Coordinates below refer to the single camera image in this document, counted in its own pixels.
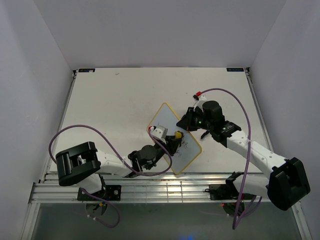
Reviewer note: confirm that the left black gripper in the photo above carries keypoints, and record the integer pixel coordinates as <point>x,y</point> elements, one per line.
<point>172,144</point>

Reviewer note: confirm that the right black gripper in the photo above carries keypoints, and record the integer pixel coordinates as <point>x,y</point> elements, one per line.
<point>186,121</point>

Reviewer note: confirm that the yellow whiteboard eraser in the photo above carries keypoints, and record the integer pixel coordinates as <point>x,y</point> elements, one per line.
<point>178,135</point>

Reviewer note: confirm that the black whiteboard foot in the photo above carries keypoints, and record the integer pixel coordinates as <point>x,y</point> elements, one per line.
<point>206,133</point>

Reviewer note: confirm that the yellow-framed small whiteboard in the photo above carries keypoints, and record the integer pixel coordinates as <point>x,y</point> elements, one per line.
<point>190,149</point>

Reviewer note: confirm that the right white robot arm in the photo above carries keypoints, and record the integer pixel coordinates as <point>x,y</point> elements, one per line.
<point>284,181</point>

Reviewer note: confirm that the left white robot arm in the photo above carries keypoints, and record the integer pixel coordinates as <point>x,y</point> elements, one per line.
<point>83,164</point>

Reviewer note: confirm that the blue corner label right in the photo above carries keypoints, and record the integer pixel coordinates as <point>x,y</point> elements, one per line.
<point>235,69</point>

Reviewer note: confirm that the blue corner label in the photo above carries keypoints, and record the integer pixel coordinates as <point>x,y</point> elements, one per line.
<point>86,70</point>
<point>235,69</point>

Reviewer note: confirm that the blue corner label left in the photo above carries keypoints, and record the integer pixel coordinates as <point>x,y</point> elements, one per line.
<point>86,70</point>

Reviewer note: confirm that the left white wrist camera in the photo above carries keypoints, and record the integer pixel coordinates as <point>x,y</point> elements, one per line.
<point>158,132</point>

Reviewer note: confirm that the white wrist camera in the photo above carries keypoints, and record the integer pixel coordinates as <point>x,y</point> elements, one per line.
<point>158,132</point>
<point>199,99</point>

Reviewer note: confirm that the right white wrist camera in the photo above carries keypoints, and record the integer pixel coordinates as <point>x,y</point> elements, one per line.
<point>199,99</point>

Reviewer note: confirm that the aluminium rail frame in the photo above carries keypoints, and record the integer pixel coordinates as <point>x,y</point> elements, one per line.
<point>165,189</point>

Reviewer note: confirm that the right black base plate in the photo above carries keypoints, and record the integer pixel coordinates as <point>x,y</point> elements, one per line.
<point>222,192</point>

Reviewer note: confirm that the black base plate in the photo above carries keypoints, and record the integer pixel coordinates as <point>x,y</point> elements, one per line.
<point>222,192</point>
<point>109,193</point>

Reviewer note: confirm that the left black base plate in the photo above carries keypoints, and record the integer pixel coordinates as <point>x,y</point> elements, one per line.
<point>109,193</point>

